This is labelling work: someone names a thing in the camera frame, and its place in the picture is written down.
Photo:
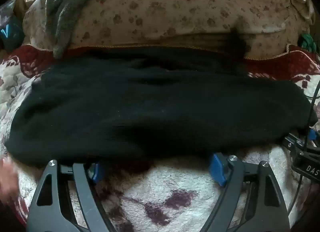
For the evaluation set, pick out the dark cloth with blue mark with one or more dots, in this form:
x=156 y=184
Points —
x=8 y=32

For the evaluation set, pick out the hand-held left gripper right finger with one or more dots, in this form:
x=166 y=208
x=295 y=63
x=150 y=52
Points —
x=216 y=172

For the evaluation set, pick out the black pants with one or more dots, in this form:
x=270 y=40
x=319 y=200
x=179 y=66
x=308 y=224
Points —
x=150 y=109

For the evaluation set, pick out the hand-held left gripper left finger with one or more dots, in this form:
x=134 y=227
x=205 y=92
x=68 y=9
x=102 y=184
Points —
x=97 y=172

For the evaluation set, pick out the green cloth item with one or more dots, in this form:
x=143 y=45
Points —
x=308 y=42

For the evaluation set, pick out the grey fleece cloth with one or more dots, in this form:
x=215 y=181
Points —
x=65 y=9

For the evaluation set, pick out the beige floral pillow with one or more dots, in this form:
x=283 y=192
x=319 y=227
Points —
x=175 y=2

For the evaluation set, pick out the red and white floral blanket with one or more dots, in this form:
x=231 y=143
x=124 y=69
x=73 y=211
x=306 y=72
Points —
x=162 y=184

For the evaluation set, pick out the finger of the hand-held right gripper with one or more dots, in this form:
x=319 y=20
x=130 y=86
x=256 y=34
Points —
x=311 y=135

